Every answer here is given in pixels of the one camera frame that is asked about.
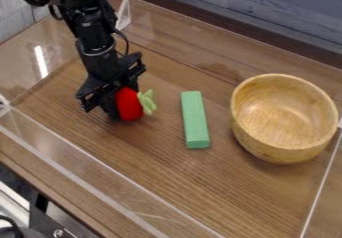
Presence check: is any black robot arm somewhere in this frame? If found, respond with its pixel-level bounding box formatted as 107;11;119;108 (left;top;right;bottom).
24;0;145;121

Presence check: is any black cable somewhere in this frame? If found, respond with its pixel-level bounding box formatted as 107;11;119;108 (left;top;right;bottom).
0;213;21;238

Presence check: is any wooden bowl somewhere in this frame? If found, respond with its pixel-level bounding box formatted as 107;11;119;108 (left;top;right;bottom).
229;73;339;165

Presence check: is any clear acrylic corner bracket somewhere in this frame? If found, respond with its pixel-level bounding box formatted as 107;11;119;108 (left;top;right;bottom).
116;0;131;30

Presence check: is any red plush strawberry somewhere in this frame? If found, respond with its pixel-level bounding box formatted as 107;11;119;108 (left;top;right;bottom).
115;87;157;121

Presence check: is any green rectangular block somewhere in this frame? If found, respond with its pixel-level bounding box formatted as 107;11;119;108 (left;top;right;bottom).
180;91;209;149

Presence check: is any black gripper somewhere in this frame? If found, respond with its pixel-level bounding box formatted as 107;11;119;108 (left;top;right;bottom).
76;52;145;120

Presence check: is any black table leg bracket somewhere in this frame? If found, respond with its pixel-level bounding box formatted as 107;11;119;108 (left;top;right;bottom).
29;193;77;238

